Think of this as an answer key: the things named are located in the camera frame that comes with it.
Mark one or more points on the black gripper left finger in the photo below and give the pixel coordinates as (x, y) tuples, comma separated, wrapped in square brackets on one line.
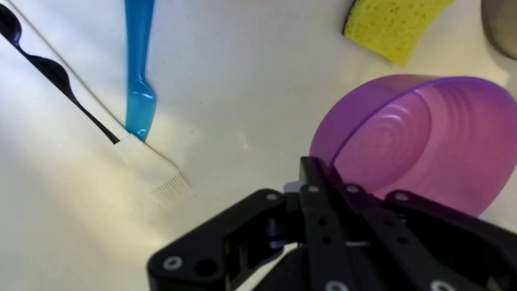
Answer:
[(224, 251)]

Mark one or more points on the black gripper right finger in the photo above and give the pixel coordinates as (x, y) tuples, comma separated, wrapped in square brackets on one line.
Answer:
[(400, 243)]

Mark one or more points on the purple plastic bowl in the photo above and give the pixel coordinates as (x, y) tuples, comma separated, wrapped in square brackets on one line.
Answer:
[(449, 139)]

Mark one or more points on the black and white spatula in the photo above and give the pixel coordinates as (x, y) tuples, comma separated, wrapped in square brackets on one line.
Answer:
[(161, 178)]

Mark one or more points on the blue plastic knife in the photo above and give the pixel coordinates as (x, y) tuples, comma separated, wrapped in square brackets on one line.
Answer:
[(140, 96)]

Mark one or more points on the yellow sponge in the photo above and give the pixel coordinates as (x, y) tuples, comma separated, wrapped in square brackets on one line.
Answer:
[(390, 28)]

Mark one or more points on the steel kettle black handle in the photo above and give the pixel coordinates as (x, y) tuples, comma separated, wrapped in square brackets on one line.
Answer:
[(499, 24)]

